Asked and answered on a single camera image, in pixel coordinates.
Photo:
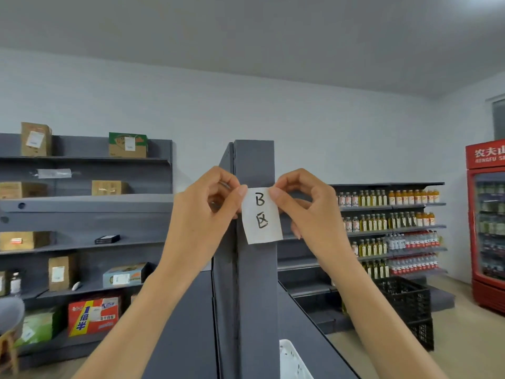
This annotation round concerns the person's left hand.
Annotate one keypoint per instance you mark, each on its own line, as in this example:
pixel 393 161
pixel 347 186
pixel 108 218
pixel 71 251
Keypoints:
pixel 193 224

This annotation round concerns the person's right hand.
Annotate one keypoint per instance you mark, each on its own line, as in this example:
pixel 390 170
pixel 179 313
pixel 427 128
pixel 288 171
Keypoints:
pixel 315 221

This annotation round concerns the white paper label B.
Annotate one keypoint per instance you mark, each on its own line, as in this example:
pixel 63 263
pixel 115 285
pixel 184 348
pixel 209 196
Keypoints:
pixel 272 234

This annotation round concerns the grey metal gondola shelf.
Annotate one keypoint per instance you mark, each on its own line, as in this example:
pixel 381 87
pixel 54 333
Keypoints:
pixel 256 311

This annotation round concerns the person's left forearm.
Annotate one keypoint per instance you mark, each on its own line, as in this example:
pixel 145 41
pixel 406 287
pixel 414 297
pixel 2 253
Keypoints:
pixel 130 331

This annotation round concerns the rows of red-label water bottles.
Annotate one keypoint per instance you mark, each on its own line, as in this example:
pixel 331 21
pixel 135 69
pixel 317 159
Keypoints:
pixel 418 240

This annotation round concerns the cardboard box with white label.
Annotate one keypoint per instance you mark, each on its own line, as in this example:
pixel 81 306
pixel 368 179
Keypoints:
pixel 61 272
pixel 35 139

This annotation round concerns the cardboard box with red label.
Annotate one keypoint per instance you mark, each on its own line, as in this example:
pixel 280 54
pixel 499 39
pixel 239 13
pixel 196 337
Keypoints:
pixel 23 240

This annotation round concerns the small cardboard box white label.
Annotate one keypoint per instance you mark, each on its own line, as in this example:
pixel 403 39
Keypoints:
pixel 2 283

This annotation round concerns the rows of olive green bottles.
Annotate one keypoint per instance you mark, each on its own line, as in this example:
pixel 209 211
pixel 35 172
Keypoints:
pixel 373 199

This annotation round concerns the grey shelving unit with bottles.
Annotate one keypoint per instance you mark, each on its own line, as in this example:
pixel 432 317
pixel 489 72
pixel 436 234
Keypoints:
pixel 300 290

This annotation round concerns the light blue carton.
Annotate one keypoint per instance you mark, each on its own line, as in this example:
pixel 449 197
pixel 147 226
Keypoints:
pixel 124 275

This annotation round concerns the small flat black box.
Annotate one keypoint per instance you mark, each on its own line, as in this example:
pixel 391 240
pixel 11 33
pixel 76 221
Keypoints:
pixel 107 239

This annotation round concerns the taped cardboard box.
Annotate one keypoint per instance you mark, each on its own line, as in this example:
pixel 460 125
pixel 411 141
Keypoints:
pixel 110 188

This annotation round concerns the rows of orange juice bottles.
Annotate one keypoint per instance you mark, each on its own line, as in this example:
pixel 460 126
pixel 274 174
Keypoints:
pixel 414 198

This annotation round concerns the green-topped cardboard box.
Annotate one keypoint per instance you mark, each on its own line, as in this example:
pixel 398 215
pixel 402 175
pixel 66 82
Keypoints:
pixel 127 145

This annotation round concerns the small white oval object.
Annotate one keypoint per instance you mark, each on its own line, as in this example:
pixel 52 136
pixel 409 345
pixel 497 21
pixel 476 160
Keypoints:
pixel 75 286

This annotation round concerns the white plastic basket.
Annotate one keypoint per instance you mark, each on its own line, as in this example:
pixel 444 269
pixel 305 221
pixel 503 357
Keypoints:
pixel 288 351

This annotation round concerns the red and yellow carton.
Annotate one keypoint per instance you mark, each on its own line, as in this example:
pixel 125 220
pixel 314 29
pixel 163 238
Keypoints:
pixel 94 316

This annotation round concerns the grey shelving unit with boxes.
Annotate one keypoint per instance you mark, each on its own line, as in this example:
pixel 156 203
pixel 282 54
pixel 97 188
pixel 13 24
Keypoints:
pixel 79 147

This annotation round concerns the clear plastic packet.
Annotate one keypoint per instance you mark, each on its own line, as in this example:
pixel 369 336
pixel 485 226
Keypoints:
pixel 54 173

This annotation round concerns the cardboard box with red print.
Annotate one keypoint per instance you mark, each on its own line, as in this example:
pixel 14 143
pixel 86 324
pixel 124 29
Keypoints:
pixel 21 190

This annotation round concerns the red drinks fridge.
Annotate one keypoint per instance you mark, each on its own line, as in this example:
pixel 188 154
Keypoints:
pixel 485 153

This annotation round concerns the light green carton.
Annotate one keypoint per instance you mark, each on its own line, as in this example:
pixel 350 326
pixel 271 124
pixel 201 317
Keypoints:
pixel 39 325

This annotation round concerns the small clear bottle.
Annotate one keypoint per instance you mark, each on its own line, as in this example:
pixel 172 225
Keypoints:
pixel 15 282

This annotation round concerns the grey chair with wooden legs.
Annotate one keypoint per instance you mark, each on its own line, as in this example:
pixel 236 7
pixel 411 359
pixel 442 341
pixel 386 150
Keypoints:
pixel 10 311

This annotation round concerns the grey window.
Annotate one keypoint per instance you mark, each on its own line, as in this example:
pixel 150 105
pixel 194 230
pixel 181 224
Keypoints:
pixel 499 118

